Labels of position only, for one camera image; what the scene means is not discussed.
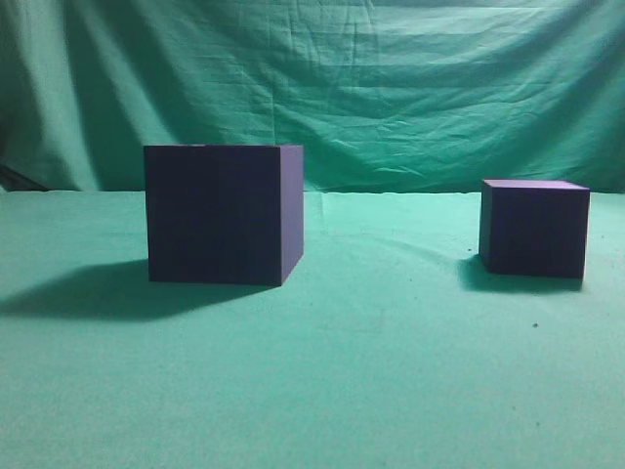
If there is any large purple cube groove box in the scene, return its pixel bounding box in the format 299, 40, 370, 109
144, 145, 305, 286

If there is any green table cloth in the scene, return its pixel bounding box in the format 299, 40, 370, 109
1, 192, 624, 468

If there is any green backdrop cloth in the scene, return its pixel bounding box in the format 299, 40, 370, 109
1, 1, 624, 192

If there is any small purple cube block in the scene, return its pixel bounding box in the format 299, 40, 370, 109
479, 179, 591, 280

